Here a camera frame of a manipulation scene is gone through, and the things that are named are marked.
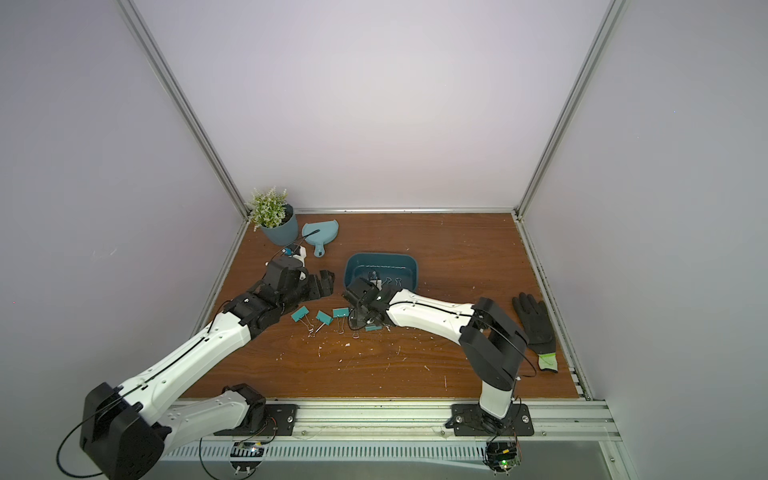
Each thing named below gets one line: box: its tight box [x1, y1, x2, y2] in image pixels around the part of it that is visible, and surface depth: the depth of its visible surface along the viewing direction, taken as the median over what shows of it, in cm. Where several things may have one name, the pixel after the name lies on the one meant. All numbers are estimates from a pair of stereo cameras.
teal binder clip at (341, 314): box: [332, 307, 350, 335], surface depth 94 cm
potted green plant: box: [247, 186, 299, 246], surface depth 102 cm
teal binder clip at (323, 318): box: [315, 310, 333, 333], surface depth 92 cm
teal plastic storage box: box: [344, 253, 419, 291], surface depth 102 cm
